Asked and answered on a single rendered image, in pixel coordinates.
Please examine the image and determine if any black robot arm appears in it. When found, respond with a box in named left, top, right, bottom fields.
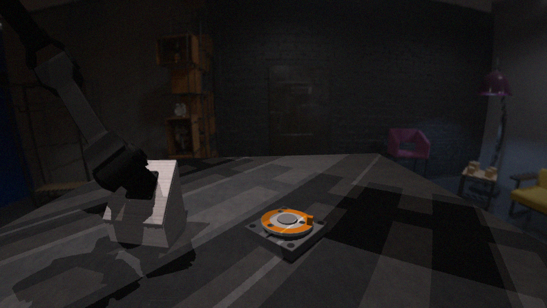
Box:
left=0, top=0, right=159, bottom=200

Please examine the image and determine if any round brown plate with holes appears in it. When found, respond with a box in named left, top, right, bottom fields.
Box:
left=261, top=209, right=314, bottom=237

